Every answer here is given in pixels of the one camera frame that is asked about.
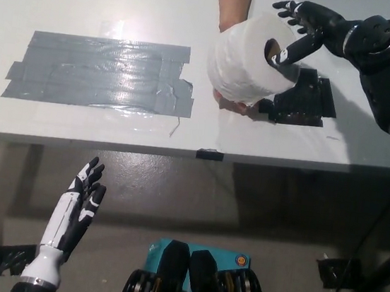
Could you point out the bare person hand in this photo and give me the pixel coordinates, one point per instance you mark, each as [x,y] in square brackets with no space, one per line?
[232,106]

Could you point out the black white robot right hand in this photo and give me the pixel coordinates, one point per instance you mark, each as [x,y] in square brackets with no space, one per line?
[323,26]

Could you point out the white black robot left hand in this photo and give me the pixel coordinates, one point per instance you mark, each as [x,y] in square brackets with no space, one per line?
[65,219]

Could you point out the white toilet paper roll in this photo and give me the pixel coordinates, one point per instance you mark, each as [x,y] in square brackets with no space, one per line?
[237,58]

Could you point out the black teal robot torso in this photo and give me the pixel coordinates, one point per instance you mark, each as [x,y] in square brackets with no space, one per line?
[172,275]

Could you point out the small black tape piece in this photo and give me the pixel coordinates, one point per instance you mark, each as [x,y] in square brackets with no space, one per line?
[210,154]

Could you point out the clear tape strip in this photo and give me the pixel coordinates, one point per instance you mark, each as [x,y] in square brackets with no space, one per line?
[78,114]

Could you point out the grey duct tape patch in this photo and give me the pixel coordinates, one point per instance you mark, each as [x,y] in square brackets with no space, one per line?
[83,68]

